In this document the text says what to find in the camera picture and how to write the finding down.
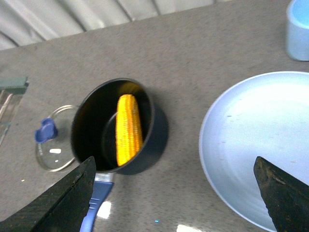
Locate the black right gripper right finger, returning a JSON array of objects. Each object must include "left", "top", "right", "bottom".
[{"left": 253, "top": 156, "right": 309, "bottom": 232}]

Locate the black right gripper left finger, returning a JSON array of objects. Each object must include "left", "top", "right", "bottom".
[{"left": 0, "top": 157, "right": 96, "bottom": 232}]

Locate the glass lid with blue knob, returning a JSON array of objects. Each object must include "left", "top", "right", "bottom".
[{"left": 34, "top": 105, "right": 78, "bottom": 172}]

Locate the yellow corn cob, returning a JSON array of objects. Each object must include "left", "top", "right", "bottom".
[{"left": 115, "top": 94, "right": 143, "bottom": 166}]

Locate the light blue plate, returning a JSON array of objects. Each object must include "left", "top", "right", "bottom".
[{"left": 199, "top": 71, "right": 309, "bottom": 232}]

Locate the dark blue saucepan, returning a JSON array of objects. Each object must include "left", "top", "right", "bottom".
[{"left": 70, "top": 78, "right": 169, "bottom": 232}]

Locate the light blue cup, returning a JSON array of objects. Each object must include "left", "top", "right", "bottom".
[{"left": 285, "top": 0, "right": 309, "bottom": 61}]

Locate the grey curtain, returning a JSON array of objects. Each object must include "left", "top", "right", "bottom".
[{"left": 0, "top": 0, "right": 217, "bottom": 50}]

